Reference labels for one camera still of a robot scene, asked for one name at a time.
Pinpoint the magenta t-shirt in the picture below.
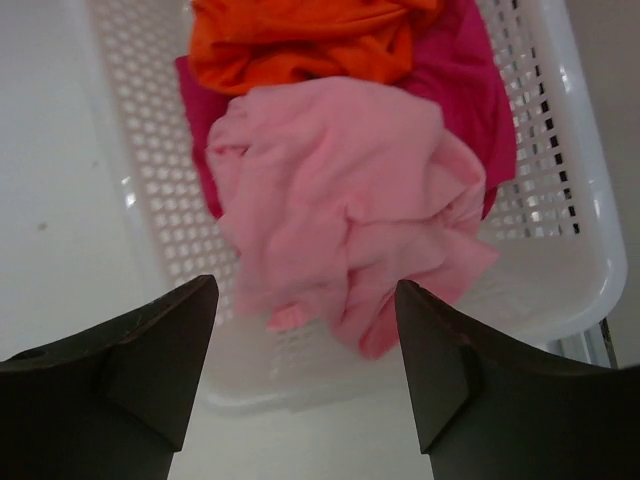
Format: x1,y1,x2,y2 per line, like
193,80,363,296
174,0,517,219

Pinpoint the light pink t-shirt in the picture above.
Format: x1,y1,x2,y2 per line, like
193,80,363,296
206,77,498,359

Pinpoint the orange t-shirt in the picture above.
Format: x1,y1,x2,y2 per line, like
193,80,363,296
188,0,444,96

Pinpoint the white perforated plastic basket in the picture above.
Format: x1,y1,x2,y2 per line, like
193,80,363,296
74,1,627,415

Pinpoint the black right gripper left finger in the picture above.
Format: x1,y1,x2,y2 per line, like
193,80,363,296
1,275,219,479

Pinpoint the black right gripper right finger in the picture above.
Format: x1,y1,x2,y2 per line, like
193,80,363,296
394,280,639,479

